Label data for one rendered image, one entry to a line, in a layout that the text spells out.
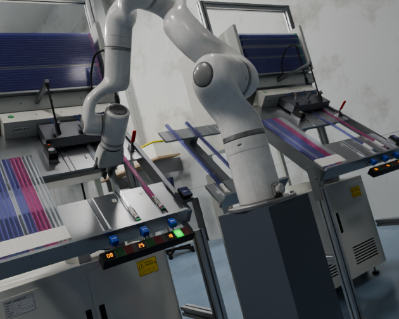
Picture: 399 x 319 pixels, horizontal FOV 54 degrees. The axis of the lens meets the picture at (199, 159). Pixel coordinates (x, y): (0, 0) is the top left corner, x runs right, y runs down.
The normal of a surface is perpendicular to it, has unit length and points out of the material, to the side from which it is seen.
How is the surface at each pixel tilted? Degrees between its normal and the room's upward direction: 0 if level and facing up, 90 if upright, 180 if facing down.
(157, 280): 90
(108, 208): 46
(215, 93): 127
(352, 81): 90
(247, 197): 90
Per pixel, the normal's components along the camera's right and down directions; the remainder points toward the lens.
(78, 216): 0.18, -0.82
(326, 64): -0.72, 0.13
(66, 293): 0.51, -0.21
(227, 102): -0.14, 0.57
